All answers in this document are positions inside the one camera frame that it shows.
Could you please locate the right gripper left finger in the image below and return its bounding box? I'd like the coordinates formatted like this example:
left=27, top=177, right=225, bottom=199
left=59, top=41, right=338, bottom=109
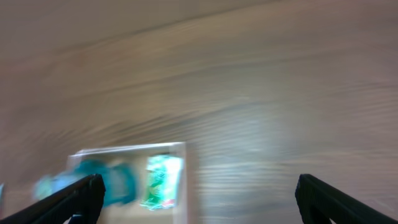
left=1, top=174, right=106, bottom=224

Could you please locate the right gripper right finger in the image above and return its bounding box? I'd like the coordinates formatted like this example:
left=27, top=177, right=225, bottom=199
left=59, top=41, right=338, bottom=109
left=295, top=174, right=397, bottom=224

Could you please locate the blue mouthwash bottle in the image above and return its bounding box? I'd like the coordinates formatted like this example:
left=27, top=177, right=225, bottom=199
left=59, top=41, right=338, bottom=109
left=33, top=159, right=137, bottom=207

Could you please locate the green white packet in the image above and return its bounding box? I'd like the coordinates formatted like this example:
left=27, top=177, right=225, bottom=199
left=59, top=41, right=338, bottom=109
left=141, top=154, right=183, bottom=210

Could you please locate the white cardboard box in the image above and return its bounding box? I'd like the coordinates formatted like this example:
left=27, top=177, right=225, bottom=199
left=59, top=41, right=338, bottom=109
left=67, top=142, right=195, bottom=224

